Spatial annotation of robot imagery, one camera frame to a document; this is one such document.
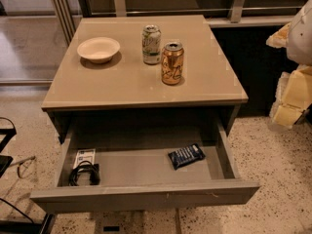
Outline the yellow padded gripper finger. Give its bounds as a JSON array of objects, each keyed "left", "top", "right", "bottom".
[
  {"left": 266, "top": 23, "right": 291, "bottom": 48},
  {"left": 269, "top": 65, "right": 312, "bottom": 128}
]

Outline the blue rxbar blueberry wrapper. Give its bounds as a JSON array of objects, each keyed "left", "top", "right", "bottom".
[{"left": 168, "top": 143, "right": 206, "bottom": 170}]

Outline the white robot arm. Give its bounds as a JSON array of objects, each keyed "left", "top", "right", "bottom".
[{"left": 266, "top": 0, "right": 312, "bottom": 129}]

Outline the open grey top drawer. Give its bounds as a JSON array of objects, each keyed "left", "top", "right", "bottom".
[{"left": 30, "top": 121, "right": 259, "bottom": 214}]

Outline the orange soda can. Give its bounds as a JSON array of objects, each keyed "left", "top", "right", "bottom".
[{"left": 161, "top": 42, "right": 184, "bottom": 85}]

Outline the white green soda can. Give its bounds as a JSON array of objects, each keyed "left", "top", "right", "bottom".
[{"left": 141, "top": 24, "right": 161, "bottom": 64}]

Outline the grey cabinet with countertop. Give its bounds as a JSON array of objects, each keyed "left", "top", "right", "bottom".
[{"left": 42, "top": 16, "right": 248, "bottom": 136}]

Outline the white paper bowl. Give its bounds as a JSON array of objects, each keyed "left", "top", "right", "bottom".
[{"left": 77, "top": 37, "right": 120, "bottom": 63}]

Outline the white paper card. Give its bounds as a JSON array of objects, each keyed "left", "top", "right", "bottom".
[{"left": 73, "top": 148, "right": 96, "bottom": 168}]

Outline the metal railing frame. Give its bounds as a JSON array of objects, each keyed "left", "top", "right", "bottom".
[{"left": 52, "top": 0, "right": 307, "bottom": 41}]

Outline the coiled black cable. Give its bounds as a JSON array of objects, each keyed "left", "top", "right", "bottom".
[{"left": 68, "top": 160, "right": 101, "bottom": 187}]

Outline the black chair frame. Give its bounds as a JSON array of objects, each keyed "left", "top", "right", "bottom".
[{"left": 0, "top": 116, "right": 18, "bottom": 178}]

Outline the black floor cable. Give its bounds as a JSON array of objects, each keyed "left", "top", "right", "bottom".
[{"left": 0, "top": 197, "right": 35, "bottom": 224}]

